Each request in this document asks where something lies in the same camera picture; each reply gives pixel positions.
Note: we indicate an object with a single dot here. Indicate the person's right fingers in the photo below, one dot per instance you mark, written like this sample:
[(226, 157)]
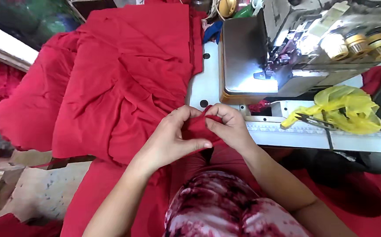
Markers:
[(223, 110)]

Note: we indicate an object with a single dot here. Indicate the person's right thumb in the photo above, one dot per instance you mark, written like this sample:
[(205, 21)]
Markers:
[(215, 126)]

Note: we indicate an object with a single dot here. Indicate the small dark red fabric piece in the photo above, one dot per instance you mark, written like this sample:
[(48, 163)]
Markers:
[(195, 126)]

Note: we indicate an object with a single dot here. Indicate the large red cloth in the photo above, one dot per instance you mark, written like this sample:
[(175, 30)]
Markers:
[(91, 197)]

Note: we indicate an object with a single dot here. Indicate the dark glass jar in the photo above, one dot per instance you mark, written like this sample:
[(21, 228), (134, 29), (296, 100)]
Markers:
[(200, 5)]

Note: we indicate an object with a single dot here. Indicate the yellow thread spool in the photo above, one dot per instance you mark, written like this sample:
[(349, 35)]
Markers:
[(226, 8)]

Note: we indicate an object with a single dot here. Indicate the person's left forearm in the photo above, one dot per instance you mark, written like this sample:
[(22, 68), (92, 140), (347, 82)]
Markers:
[(121, 197)]

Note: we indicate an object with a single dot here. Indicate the overlock sewing machine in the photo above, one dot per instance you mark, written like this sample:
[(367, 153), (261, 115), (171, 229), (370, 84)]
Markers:
[(246, 49)]

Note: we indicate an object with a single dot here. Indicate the white framed panel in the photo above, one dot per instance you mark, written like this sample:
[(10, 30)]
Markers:
[(6, 41)]

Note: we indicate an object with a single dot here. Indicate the person's right hand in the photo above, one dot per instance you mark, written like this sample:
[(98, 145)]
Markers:
[(238, 135)]

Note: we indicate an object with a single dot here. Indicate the person's legs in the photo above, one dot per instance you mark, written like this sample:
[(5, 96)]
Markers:
[(226, 161)]

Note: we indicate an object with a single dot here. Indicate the red fabric on floor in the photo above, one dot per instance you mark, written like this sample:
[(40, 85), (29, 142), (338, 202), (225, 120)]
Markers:
[(16, 227)]

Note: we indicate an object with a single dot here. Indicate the red cloth bundle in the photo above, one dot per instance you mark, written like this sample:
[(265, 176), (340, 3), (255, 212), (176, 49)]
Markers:
[(375, 78)]

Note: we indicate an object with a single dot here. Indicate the green plastic object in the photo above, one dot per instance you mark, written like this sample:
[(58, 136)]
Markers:
[(244, 12)]

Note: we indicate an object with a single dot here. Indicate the metal thread snips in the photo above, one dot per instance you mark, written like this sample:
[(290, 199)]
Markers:
[(312, 120)]

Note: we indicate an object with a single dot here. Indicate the person's left hand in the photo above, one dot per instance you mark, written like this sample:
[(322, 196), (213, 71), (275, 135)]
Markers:
[(161, 144)]

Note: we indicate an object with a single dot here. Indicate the pile of red fabric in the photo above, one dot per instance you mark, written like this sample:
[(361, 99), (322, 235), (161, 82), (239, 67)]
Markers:
[(111, 82)]

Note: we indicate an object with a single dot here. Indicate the white sewing table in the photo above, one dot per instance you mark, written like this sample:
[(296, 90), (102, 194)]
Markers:
[(198, 89)]

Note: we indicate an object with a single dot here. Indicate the white measuring tape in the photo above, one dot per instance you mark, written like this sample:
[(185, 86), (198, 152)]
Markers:
[(269, 127)]

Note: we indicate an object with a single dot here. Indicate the yellow plastic bag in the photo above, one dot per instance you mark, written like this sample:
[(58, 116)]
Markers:
[(348, 108)]

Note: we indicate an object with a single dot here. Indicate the person's left fingers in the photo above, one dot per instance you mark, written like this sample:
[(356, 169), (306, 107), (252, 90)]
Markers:
[(186, 113)]

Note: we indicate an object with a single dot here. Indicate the person's body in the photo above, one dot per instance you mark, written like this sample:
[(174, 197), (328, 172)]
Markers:
[(216, 210)]

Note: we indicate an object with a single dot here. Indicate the person's right forearm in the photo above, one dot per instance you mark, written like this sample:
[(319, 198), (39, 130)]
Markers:
[(282, 181)]

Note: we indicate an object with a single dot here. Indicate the person's left thumb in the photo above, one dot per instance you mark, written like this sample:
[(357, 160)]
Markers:
[(195, 145)]

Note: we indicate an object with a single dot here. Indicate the cardboard sheets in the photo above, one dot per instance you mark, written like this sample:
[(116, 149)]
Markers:
[(45, 187)]

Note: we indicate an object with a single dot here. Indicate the blue cloth scrap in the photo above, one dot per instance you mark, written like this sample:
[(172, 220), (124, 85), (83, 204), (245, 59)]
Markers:
[(213, 32)]

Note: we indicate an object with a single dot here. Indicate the crimson fabric scrap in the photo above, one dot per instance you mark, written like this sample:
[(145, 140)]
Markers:
[(259, 106)]

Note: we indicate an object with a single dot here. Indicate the dark plastic sack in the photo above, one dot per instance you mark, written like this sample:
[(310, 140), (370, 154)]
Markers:
[(29, 19)]

